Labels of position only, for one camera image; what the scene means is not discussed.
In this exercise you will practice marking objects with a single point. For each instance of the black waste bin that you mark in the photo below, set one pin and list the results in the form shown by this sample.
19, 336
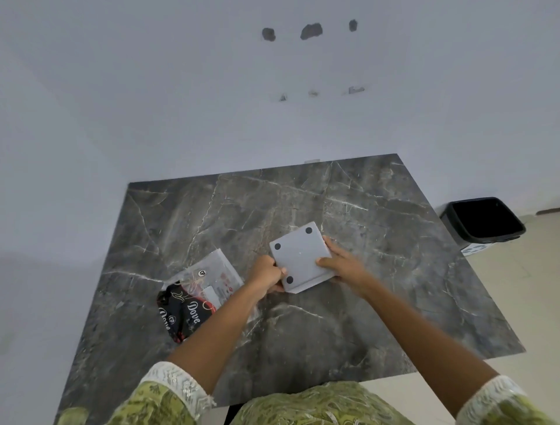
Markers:
481, 219

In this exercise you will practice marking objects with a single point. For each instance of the person's right forearm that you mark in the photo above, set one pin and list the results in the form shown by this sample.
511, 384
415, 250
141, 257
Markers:
420, 337

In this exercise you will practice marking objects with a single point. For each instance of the person's left fingers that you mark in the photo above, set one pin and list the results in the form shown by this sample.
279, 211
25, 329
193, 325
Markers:
270, 268

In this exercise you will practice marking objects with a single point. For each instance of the person's right hand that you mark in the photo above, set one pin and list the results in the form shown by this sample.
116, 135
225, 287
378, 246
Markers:
350, 271

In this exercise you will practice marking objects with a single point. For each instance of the clear plastic bag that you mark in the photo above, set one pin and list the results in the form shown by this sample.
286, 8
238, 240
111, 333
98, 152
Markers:
214, 271

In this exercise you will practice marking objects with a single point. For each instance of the person's left forearm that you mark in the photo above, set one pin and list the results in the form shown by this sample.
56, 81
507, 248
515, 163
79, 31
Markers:
218, 332

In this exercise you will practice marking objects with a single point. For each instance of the black printed packet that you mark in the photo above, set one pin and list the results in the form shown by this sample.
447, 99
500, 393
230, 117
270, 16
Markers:
186, 315

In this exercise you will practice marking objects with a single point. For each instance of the white printed box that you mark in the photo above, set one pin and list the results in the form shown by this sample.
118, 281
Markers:
477, 249

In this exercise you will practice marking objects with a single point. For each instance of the person's left hand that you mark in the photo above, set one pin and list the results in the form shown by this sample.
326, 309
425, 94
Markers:
261, 275

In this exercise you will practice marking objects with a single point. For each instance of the grey square box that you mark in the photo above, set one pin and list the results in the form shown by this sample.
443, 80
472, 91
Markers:
301, 258

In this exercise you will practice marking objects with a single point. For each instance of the green patterned garment, lace cuffs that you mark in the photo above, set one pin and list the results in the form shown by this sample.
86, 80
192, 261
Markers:
315, 407

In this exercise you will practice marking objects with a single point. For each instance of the person's right thumb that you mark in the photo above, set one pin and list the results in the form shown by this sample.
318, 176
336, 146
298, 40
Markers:
326, 262

